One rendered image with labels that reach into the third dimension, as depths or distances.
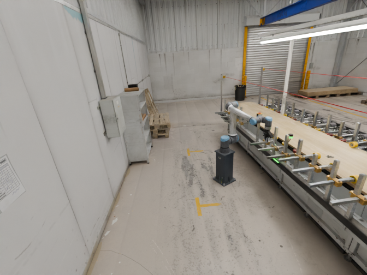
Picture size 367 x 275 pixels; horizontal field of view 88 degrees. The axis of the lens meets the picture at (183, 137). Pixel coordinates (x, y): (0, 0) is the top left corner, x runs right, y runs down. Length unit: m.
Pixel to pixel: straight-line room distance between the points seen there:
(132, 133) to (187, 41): 6.93
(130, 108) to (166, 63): 6.43
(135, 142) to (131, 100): 0.91
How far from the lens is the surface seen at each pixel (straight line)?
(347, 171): 2.77
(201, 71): 10.31
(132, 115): 4.05
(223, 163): 3.41
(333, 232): 3.04
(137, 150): 4.32
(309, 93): 10.56
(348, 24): 2.67
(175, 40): 10.24
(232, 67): 10.65
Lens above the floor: 2.17
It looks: 23 degrees down
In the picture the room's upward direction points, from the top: 4 degrees counter-clockwise
